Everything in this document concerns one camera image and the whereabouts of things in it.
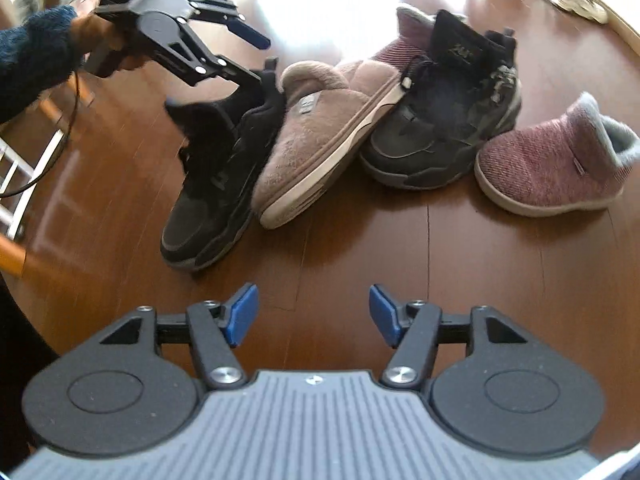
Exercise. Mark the person's left forearm blue sleeve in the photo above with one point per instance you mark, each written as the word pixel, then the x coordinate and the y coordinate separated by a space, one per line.
pixel 30 60

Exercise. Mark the pink knitted slipper grey fleece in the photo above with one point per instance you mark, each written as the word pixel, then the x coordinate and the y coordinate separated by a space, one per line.
pixel 540 170
pixel 395 52

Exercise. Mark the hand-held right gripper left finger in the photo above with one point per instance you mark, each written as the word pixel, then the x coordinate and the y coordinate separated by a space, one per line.
pixel 243 311

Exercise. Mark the person's left hand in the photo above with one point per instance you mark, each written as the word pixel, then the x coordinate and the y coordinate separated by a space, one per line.
pixel 92 32

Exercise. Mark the beige fuzzy slipper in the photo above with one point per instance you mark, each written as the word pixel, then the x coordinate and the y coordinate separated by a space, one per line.
pixel 310 150

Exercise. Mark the white metal frame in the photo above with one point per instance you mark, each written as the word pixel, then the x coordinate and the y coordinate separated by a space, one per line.
pixel 10 170

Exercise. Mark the wooden chair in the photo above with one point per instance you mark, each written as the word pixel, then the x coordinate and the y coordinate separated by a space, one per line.
pixel 52 110

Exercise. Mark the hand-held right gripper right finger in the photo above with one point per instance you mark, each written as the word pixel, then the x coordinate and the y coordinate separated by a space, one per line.
pixel 381 311

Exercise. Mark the black camouflage high-top sneaker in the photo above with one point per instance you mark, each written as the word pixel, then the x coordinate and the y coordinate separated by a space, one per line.
pixel 435 125

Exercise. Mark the black low sneaker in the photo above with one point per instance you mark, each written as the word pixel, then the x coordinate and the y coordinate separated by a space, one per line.
pixel 210 220

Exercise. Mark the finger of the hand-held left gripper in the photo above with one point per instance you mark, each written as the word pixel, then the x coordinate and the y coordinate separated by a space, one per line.
pixel 252 35
pixel 210 67

